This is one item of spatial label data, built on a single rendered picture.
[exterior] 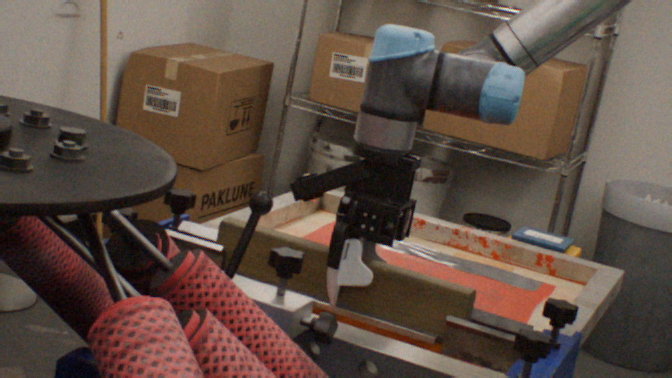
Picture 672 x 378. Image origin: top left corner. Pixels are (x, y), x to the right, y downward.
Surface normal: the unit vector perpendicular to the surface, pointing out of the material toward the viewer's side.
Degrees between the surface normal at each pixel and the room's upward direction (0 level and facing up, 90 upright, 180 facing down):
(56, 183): 0
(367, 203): 90
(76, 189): 0
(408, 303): 90
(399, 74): 90
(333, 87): 91
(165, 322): 32
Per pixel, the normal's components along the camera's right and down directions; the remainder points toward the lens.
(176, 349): 0.59, -0.67
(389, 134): 0.12, 0.24
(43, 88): 0.91, 0.25
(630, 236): -0.66, 0.10
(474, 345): -0.36, 0.14
